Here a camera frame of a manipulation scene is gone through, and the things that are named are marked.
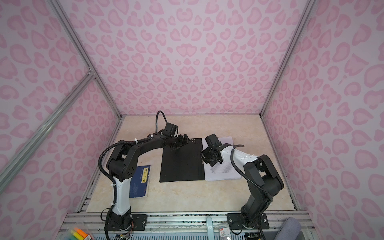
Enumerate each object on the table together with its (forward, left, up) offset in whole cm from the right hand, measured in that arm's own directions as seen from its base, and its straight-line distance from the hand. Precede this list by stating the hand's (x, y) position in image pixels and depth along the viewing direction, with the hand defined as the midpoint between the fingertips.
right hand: (201, 156), depth 90 cm
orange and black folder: (-2, +10, -5) cm, 12 cm away
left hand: (+12, +10, -2) cm, 15 cm away
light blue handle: (-33, -4, -1) cm, 33 cm away
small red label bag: (-36, -11, -3) cm, 38 cm away
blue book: (-15, +35, -5) cm, 38 cm away
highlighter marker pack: (-39, +57, -4) cm, 70 cm away
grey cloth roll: (-35, -41, -2) cm, 54 cm away
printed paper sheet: (+16, -19, -6) cm, 26 cm away
